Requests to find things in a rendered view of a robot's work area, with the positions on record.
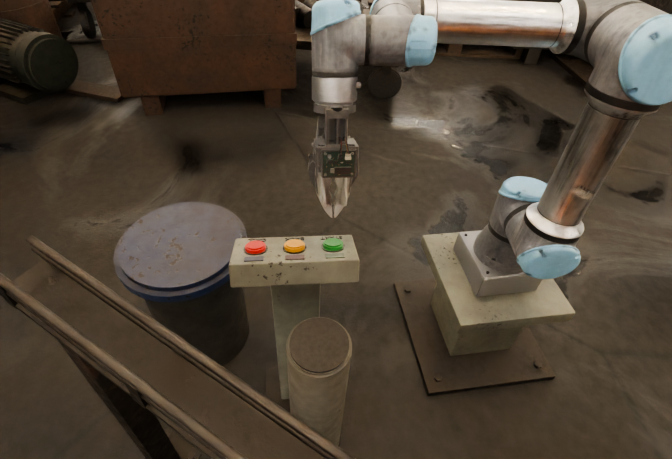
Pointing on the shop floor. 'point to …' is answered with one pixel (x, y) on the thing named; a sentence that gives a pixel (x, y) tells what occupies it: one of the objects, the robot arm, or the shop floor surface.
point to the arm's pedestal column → (465, 346)
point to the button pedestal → (291, 290)
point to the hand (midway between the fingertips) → (332, 209)
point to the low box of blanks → (197, 26)
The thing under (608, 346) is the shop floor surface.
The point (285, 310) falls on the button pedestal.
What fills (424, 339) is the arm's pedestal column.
